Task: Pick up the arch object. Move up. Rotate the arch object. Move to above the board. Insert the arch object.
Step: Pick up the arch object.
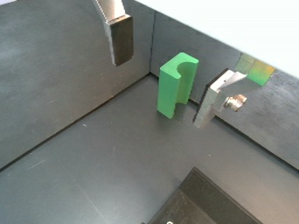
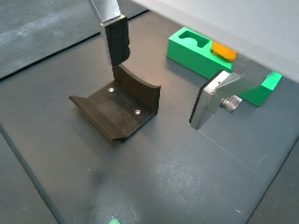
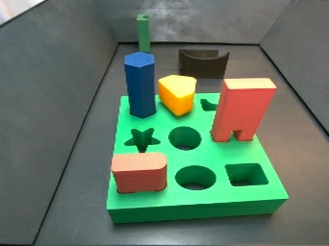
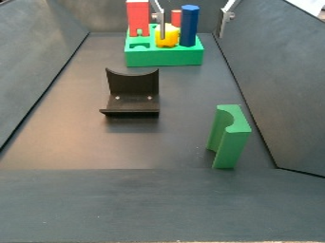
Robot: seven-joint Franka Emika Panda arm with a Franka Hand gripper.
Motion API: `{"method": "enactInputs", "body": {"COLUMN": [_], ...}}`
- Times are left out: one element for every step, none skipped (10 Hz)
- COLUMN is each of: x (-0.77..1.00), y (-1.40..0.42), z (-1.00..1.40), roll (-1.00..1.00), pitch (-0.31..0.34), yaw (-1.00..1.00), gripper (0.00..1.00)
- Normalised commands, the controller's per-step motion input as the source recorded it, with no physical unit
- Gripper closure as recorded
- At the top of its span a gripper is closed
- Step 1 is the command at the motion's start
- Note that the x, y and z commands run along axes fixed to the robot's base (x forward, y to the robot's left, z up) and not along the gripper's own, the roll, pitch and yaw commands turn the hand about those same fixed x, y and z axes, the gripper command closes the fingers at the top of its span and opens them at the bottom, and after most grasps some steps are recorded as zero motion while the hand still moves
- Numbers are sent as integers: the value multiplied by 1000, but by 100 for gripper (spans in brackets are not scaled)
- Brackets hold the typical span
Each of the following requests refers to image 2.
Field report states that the green shape sorter board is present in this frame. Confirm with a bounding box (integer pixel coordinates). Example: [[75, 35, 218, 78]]
[[166, 27, 284, 107]]

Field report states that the gripper left finger 2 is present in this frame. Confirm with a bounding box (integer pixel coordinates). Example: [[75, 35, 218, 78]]
[[89, 0, 130, 67]]

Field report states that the yellow pentagon block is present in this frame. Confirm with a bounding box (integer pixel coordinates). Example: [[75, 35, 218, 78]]
[[211, 42, 238, 62]]

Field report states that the gripper right finger 2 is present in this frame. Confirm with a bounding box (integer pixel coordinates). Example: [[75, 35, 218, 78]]
[[190, 55, 272, 130]]

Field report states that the green arch block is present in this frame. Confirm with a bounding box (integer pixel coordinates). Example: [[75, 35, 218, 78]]
[[109, 219, 123, 224]]

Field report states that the black curved holder bracket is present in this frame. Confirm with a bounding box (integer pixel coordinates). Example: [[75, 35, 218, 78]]
[[70, 65, 162, 141]]

